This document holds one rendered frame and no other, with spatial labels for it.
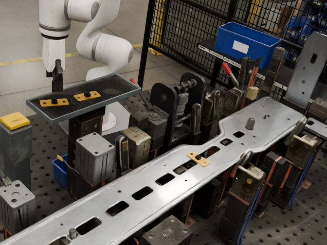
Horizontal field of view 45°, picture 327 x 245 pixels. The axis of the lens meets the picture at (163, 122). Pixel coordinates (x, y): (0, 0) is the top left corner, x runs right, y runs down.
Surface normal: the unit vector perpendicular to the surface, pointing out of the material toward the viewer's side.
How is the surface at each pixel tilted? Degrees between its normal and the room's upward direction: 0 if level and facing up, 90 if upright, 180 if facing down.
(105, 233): 0
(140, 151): 90
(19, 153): 90
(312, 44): 90
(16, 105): 0
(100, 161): 90
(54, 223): 0
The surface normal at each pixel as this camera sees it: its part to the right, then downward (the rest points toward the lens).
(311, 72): -0.67, 0.31
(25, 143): 0.72, 0.47
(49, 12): -0.13, 0.53
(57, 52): 0.45, 0.47
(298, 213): 0.16, -0.82
